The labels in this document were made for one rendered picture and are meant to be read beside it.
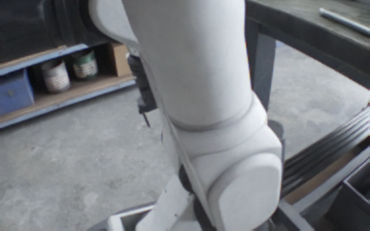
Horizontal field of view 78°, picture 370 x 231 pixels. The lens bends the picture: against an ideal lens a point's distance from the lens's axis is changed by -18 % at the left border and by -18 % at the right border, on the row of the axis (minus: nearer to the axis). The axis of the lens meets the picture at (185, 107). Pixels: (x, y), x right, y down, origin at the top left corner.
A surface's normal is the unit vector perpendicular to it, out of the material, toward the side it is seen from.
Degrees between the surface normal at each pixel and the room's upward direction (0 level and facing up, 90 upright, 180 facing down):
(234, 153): 47
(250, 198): 90
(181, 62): 102
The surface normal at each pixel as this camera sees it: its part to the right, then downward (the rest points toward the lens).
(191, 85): -0.15, 0.66
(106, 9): 0.34, 0.54
